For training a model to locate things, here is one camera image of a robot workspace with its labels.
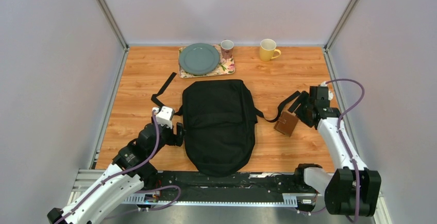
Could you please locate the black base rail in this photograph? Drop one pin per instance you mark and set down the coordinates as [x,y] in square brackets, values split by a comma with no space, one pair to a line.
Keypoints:
[190,186]

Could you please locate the brown leather wallet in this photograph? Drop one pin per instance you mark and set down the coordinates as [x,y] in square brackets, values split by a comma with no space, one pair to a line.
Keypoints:
[286,123]

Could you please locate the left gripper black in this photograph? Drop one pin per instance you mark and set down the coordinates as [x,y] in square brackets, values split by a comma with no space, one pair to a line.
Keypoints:
[175,139]

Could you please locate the yellow ceramic mug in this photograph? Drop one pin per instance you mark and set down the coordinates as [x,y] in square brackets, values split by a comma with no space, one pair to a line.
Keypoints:
[268,50]

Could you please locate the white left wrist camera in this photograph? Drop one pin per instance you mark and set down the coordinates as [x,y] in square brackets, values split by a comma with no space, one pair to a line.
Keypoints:
[164,116]

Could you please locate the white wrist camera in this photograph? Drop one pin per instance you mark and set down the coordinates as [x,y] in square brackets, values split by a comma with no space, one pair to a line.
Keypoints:
[330,94]
[164,116]

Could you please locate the grey-green ceramic plate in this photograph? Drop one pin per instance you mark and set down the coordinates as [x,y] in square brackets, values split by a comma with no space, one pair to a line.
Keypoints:
[199,59]

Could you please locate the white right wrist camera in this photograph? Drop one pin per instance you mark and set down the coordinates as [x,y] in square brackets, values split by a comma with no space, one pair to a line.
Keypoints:
[330,94]

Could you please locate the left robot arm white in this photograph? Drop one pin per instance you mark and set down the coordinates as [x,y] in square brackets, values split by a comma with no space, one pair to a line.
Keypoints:
[130,172]

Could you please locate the black student backpack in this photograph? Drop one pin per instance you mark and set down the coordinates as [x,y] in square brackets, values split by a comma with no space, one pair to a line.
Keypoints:
[219,118]

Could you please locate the small pink floral cup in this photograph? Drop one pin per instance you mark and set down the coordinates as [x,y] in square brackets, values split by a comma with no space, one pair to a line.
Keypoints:
[227,47]

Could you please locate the floral placemat tray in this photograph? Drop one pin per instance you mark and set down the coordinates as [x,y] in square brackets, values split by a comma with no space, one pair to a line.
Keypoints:
[225,67]

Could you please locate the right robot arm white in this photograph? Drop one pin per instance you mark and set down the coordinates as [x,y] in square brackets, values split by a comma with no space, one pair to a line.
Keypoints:
[353,189]

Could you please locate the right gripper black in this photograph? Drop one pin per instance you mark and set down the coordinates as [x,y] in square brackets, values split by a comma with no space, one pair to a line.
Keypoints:
[298,101]

